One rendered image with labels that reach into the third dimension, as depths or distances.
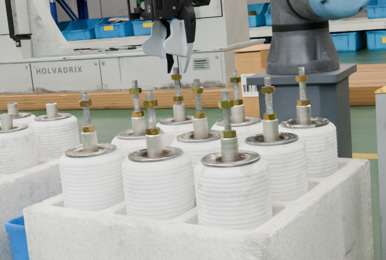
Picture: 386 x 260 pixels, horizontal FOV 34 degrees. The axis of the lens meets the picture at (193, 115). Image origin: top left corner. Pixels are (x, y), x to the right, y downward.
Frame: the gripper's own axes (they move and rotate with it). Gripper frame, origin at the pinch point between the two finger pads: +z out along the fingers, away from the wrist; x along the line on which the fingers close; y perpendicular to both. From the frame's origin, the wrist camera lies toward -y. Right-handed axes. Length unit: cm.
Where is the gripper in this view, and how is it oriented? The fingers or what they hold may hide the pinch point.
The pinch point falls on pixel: (178, 65)
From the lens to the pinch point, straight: 111.6
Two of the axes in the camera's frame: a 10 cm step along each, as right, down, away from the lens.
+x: 6.9, 0.6, -7.2
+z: 0.9, 9.8, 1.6
